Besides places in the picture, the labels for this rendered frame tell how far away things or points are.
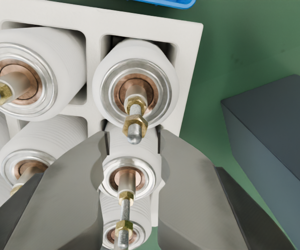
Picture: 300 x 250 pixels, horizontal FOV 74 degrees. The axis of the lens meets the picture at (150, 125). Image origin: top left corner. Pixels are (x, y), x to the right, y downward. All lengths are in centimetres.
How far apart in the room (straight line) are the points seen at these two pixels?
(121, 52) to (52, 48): 7
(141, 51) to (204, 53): 29
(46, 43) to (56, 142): 12
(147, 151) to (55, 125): 13
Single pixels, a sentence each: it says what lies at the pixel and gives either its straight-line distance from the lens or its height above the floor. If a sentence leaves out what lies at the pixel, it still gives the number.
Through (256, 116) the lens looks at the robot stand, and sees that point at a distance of 44.
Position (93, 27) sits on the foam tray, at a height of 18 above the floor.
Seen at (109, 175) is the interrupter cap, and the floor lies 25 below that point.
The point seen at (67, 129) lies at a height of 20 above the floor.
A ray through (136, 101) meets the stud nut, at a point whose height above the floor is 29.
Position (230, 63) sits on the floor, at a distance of 51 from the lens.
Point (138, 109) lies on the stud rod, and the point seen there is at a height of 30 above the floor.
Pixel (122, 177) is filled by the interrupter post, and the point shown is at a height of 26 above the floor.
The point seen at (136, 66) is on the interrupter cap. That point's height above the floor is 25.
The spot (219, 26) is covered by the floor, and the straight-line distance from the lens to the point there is 48.
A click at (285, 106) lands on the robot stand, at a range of 46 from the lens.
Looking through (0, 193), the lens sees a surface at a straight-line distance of 42.
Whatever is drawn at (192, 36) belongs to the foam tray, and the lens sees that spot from 28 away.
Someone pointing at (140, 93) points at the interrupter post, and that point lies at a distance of 19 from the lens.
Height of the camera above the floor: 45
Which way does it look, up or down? 62 degrees down
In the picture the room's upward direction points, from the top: 174 degrees clockwise
